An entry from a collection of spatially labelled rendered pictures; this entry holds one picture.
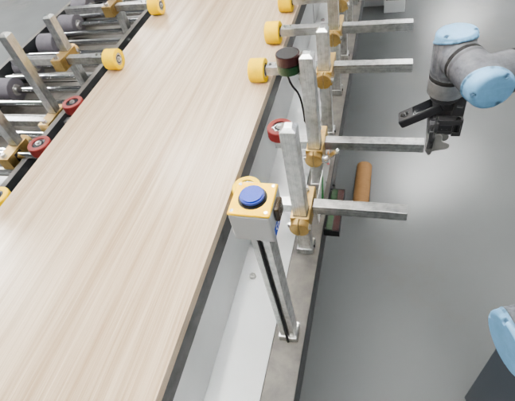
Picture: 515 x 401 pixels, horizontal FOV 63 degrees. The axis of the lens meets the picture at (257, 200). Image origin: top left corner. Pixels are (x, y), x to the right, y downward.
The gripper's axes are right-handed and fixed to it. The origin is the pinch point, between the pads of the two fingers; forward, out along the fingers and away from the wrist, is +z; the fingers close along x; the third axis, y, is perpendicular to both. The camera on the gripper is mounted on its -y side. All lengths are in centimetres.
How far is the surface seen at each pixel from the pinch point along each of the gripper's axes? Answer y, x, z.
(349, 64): -23.9, 23.7, -13.5
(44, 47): -182, 70, 1
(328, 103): -30.6, 19.2, -1.9
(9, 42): -139, 14, -31
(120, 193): -83, -30, -8
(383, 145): -12.0, -1.5, -3.0
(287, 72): -35.8, -7.0, -31.3
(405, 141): -6.0, -0.2, -3.5
